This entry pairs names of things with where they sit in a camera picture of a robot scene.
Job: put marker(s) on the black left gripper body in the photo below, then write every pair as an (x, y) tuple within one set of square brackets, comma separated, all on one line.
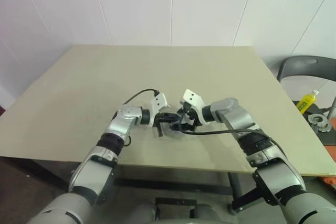
[(159, 129)]

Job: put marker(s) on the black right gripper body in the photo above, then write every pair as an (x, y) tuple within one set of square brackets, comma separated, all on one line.
[(193, 116)]

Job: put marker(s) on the small clear plastic object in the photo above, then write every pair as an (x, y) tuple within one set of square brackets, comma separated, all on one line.
[(173, 133)]

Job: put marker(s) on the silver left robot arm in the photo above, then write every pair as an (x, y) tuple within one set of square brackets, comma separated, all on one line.
[(92, 171)]

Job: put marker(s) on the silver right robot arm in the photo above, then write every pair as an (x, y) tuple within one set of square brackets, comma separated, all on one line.
[(278, 179)]

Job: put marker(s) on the yellow drink bottle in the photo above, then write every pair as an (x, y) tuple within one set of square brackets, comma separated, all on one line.
[(307, 102)]

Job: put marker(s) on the gray folding chair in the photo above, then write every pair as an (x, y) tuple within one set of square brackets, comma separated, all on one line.
[(302, 64)]

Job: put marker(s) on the silver round metal part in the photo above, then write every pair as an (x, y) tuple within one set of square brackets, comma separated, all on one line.
[(319, 122)]

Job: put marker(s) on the orange bag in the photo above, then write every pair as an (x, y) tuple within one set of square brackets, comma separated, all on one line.
[(333, 134)]

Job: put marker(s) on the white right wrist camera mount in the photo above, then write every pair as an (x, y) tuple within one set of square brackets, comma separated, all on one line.
[(193, 97)]

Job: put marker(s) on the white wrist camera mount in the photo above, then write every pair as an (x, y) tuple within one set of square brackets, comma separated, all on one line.
[(193, 97), (158, 101)]

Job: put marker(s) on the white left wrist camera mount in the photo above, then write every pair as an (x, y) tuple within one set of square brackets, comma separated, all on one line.
[(158, 101)]

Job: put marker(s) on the black table frame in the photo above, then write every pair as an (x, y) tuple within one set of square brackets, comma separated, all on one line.
[(170, 184)]

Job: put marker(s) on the black rectangular bracket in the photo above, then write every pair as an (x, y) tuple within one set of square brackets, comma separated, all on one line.
[(176, 201)]

